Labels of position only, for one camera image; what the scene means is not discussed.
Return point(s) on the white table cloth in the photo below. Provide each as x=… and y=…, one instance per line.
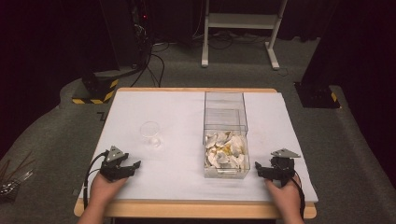
x=174, y=174

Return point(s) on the clear glass cup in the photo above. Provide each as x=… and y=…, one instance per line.
x=151, y=133

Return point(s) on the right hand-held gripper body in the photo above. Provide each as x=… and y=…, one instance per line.
x=281, y=169

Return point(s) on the clear plastic drawer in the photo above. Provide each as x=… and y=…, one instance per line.
x=226, y=169

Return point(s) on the black equipment column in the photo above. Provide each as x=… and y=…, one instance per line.
x=124, y=31

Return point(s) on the person's left hand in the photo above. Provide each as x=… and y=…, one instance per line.
x=104, y=189

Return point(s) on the white metal stand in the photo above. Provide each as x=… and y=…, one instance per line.
x=241, y=21

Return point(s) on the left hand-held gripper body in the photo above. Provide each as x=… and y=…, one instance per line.
x=111, y=168

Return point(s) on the wooden table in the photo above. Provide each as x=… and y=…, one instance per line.
x=193, y=210

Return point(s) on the black yellow striped stand base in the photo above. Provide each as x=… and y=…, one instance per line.
x=98, y=87

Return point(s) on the person's right hand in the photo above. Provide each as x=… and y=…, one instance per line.
x=284, y=196

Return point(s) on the clear plastic drawer housing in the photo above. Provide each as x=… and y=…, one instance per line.
x=224, y=109

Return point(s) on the pile of white shell pieces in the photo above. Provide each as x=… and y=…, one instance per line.
x=225, y=149

